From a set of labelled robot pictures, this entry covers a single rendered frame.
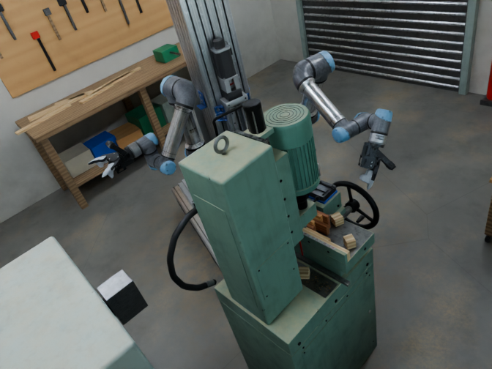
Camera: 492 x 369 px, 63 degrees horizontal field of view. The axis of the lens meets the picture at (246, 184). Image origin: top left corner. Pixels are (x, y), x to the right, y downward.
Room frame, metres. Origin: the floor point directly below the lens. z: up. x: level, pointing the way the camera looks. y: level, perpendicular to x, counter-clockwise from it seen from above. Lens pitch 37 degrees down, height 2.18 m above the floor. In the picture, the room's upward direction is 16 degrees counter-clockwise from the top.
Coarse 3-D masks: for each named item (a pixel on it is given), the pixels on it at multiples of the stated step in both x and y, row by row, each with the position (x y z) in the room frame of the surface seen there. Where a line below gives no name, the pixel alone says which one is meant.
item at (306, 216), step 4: (308, 200) 1.27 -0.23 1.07; (308, 204) 1.24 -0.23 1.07; (312, 204) 1.24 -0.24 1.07; (308, 208) 1.22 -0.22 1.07; (312, 208) 1.23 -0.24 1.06; (300, 212) 1.21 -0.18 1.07; (304, 212) 1.20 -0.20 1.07; (308, 212) 1.21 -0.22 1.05; (312, 212) 1.23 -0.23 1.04; (316, 212) 1.24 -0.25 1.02; (300, 216) 1.19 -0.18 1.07; (304, 216) 1.20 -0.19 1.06; (308, 216) 1.21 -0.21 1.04; (312, 216) 1.22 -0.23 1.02; (304, 220) 1.20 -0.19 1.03; (308, 220) 1.21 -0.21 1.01; (304, 224) 1.19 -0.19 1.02
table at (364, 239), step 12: (336, 228) 1.23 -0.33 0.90; (348, 228) 1.21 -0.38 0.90; (360, 228) 1.19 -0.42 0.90; (336, 240) 1.17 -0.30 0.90; (360, 240) 1.13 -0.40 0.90; (372, 240) 1.14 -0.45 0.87; (312, 252) 1.17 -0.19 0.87; (360, 252) 1.09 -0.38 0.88; (336, 264) 1.07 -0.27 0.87; (348, 264) 1.04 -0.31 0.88
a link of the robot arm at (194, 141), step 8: (168, 80) 2.02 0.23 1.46; (176, 80) 1.97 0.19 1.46; (160, 88) 2.04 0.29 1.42; (168, 88) 1.98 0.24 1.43; (168, 96) 1.99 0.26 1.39; (192, 120) 2.01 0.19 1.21; (192, 128) 2.00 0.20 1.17; (184, 136) 2.01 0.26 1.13; (192, 136) 1.99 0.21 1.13; (192, 144) 1.99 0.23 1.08; (200, 144) 1.99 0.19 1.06; (184, 152) 2.05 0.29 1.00; (192, 152) 1.98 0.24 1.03
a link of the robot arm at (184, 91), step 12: (180, 84) 1.93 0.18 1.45; (192, 84) 1.94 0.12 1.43; (180, 96) 1.88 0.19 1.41; (192, 96) 1.89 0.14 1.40; (180, 108) 1.86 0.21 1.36; (192, 108) 1.87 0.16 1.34; (180, 120) 1.84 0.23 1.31; (168, 132) 1.83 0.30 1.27; (180, 132) 1.82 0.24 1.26; (168, 144) 1.79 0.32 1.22; (168, 156) 1.77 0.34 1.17; (156, 168) 1.81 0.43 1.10; (168, 168) 1.73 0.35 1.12
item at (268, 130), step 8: (248, 104) 1.16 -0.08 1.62; (256, 104) 1.15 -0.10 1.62; (248, 112) 1.15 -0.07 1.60; (256, 112) 1.14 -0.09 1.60; (248, 120) 1.15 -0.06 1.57; (256, 120) 1.14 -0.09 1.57; (264, 120) 1.16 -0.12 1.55; (248, 128) 1.17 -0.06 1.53; (256, 128) 1.14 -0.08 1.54; (264, 128) 1.15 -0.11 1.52; (272, 128) 1.15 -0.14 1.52; (264, 136) 1.13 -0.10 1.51
